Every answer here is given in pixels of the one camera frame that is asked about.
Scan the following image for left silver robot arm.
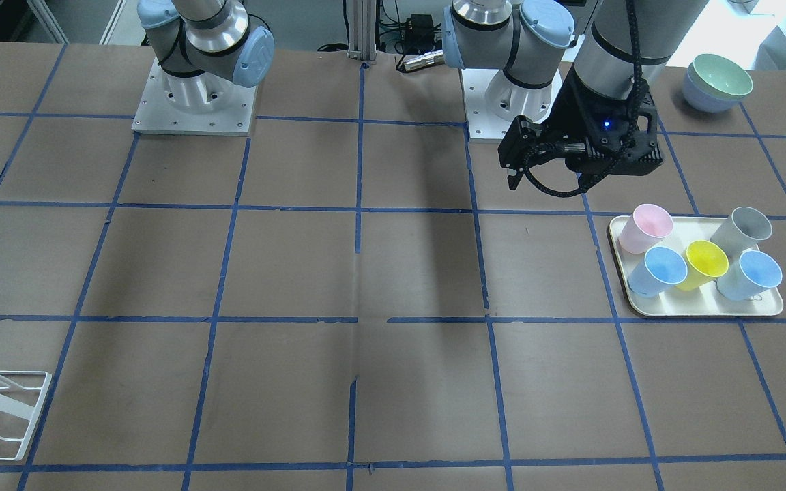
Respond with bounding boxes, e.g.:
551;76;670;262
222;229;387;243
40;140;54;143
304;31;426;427
441;1;707;198

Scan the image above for beige plastic tray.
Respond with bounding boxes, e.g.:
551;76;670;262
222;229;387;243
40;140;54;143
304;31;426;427
607;215;784;318

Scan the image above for pink plastic cup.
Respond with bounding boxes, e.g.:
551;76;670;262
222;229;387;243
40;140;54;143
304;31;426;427
618;204;674;254

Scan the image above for blue bowl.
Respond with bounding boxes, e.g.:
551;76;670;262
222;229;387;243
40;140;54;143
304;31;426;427
681;66;744;114

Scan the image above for light blue cup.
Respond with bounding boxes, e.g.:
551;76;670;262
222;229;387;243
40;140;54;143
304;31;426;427
627;246;688;298
716;250;783;301

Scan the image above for yellow plastic cup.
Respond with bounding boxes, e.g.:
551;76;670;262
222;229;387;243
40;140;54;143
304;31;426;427
675;240;729;291

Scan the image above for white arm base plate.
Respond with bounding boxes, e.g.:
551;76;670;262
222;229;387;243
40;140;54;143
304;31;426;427
461;69;562;143
132;60;258;137

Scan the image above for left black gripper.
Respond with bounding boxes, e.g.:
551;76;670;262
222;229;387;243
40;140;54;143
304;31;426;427
498;66;663;192

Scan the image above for black power adapter cables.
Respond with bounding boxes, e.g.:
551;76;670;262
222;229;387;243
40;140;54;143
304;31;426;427
378;0;445;73

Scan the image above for green bowl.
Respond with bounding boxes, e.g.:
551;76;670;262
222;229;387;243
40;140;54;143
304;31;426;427
687;53;754;100

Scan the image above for grey plastic cup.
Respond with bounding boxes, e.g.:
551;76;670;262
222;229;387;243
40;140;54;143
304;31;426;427
709;206;773;257

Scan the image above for black braided cable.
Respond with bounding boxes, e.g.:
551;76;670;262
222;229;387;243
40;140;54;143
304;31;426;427
521;0;643;198

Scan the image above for aluminium frame post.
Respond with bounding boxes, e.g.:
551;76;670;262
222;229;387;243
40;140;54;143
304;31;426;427
344;1;379;65

